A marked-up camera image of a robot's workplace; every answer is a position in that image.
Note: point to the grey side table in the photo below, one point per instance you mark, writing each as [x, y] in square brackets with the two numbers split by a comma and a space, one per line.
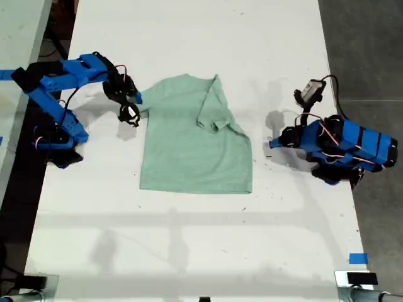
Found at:
[15, 63]

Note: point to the pale green T-shirt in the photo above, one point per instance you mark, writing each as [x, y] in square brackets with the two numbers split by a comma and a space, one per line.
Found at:
[189, 148]

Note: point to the metal table clamp bracket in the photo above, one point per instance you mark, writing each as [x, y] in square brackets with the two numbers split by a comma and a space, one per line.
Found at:
[343, 280]
[47, 283]

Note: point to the long blue tape strip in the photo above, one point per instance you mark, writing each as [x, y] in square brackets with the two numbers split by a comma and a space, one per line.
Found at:
[6, 74]

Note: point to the short blue tape piece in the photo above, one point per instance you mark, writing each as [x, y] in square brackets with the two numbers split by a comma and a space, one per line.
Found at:
[358, 258]

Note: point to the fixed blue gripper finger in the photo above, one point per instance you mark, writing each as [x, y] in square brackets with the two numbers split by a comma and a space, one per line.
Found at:
[277, 145]
[136, 101]

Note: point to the grey-topped gripper camera box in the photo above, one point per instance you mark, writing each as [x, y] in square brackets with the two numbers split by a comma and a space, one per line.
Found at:
[311, 89]

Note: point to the black rubber clamp pad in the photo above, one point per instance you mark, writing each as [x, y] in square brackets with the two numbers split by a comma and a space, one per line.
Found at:
[362, 278]
[34, 282]

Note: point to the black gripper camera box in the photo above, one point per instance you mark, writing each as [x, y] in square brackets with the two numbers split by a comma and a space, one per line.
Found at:
[128, 114]

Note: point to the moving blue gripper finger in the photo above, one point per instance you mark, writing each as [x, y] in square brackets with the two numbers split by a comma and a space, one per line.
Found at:
[135, 93]
[279, 140]

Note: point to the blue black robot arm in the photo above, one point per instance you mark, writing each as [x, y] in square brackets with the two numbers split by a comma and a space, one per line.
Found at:
[355, 141]
[60, 81]

